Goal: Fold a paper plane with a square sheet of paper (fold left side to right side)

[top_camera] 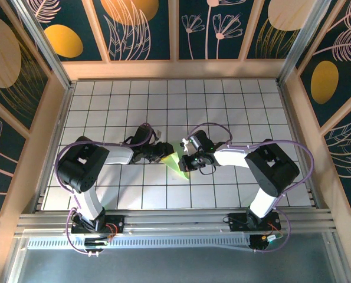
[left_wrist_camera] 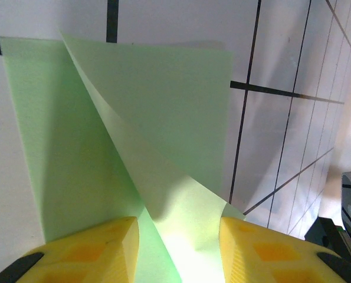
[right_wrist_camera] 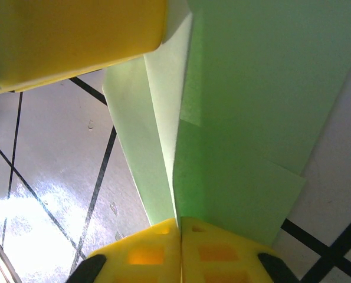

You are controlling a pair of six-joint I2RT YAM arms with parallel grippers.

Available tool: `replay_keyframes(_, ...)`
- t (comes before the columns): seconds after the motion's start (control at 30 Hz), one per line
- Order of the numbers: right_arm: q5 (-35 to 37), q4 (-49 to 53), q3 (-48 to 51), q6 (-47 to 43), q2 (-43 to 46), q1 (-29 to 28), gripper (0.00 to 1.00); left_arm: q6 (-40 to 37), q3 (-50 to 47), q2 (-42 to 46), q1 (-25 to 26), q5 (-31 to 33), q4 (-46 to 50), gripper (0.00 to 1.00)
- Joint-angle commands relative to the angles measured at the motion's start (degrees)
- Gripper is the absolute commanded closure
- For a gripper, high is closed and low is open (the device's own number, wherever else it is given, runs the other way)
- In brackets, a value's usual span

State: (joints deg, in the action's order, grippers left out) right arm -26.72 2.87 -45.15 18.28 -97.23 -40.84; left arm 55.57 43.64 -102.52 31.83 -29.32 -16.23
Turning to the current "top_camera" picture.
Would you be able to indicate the light green paper sheet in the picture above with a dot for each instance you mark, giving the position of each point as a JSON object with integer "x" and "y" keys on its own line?
{"x": 173, "y": 162}

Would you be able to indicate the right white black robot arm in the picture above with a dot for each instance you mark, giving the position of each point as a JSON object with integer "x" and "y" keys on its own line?
{"x": 232, "y": 156}

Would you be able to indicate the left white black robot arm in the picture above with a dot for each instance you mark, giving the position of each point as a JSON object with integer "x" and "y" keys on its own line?
{"x": 119, "y": 154}

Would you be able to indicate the black electronics board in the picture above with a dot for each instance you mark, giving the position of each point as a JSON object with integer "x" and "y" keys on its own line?
{"x": 95, "y": 243}

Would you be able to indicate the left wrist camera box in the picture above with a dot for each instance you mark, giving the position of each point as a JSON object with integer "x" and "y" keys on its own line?
{"x": 158, "y": 134}

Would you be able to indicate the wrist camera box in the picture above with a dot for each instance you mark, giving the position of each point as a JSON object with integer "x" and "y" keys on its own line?
{"x": 158, "y": 134}
{"x": 186, "y": 145}

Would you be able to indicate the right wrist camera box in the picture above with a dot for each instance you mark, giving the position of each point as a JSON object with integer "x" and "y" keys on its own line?
{"x": 186, "y": 145}

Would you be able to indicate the long aluminium mounting rail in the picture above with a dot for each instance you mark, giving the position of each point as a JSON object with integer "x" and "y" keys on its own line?
{"x": 175, "y": 224}

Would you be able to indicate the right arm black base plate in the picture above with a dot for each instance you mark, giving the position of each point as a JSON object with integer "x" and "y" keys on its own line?
{"x": 237, "y": 222}

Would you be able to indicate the aluminium side rail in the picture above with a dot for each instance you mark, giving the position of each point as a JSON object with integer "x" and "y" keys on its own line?
{"x": 291, "y": 118}
{"x": 61, "y": 118}

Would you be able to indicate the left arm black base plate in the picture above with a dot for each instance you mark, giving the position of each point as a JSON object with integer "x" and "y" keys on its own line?
{"x": 117, "y": 224}

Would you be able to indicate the round black electronics mount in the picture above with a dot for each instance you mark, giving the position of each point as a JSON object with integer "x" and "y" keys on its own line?
{"x": 257, "y": 244}

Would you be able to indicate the aluminium frame post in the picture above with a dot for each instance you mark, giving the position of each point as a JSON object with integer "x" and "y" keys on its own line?
{"x": 303, "y": 38}
{"x": 47, "y": 48}

